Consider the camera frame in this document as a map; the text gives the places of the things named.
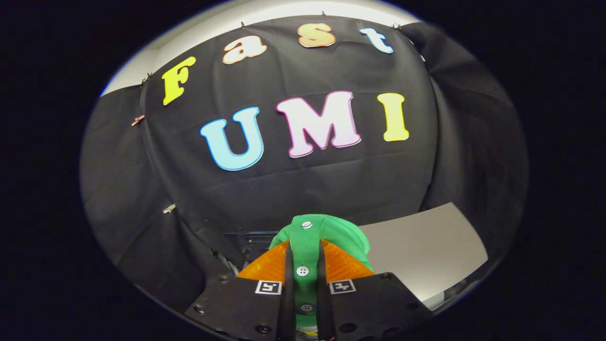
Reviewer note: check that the black backdrop cloth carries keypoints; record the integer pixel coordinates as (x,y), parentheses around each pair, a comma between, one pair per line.
(307,189)

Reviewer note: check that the small copper clip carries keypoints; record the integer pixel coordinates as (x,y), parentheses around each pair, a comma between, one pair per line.
(138,120)

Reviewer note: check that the green button shirt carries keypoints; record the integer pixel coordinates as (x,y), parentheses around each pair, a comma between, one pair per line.
(305,237)

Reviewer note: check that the grey cabinet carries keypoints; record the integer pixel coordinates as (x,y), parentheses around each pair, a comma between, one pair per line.
(426,246)

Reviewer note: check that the dark grey washing machine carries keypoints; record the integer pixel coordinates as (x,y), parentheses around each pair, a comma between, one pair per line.
(248,246)

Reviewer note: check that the small silver clip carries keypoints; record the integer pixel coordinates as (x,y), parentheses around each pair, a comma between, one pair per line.
(169,208)

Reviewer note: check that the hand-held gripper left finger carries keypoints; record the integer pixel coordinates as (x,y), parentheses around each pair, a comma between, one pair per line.
(246,308)

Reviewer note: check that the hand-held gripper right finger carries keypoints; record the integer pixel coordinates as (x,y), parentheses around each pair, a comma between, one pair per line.
(369,303)

